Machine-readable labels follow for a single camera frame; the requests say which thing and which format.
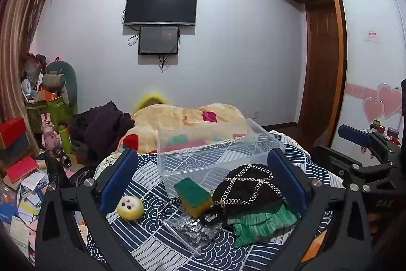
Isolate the yellow plush ball toy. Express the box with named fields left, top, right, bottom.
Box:
left=116, top=195, right=144, bottom=221

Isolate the black bag with chain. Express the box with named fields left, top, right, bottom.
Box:
left=199, top=164, right=284, bottom=225

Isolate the green knitted cloth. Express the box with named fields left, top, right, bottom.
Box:
left=227, top=204, right=301, bottom=248

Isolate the clear plastic storage bin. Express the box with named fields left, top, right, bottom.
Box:
left=158, top=119, right=285, bottom=198

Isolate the green yellow sponge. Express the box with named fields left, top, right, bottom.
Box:
left=174, top=178, right=212, bottom=219

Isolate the grey cloth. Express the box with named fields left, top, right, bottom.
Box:
left=162, top=214, right=223, bottom=256

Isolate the dark purple clothes pile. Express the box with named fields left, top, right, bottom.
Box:
left=68, top=101, right=135, bottom=164

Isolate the beige fleece blanket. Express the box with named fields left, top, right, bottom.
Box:
left=118, top=103, right=245, bottom=154

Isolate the green bottle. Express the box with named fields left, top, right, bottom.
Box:
left=59, top=124, right=72, bottom=154

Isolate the wooden door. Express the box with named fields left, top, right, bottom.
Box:
left=299, top=0, right=339, bottom=149

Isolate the pink rabbit doll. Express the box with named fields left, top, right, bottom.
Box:
left=41, top=112, right=61, bottom=152

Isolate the blue white patterned bedspread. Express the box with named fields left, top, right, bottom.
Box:
left=85, top=129, right=345, bottom=271

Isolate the yellow green pillow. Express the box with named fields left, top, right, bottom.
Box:
left=134, top=93, right=167, bottom=113

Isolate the green storage box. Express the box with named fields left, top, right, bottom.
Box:
left=26, top=96, right=72, bottom=133

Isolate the red book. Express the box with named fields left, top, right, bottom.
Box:
left=6, top=156, right=38, bottom=183

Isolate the white sliding wardrobe door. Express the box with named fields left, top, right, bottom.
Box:
left=329, top=0, right=406, bottom=167

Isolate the red box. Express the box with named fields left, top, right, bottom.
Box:
left=0, top=118, right=26, bottom=150

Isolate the green dinosaur plush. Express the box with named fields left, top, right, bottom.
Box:
left=43, top=61, right=78, bottom=114

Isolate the striped brown curtain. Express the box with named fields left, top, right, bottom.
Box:
left=1, top=0, right=45, bottom=154

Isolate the small black wall monitor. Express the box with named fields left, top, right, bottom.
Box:
left=138, top=25, right=180, bottom=56

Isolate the large black wall television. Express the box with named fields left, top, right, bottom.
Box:
left=123, top=0, right=197, bottom=25

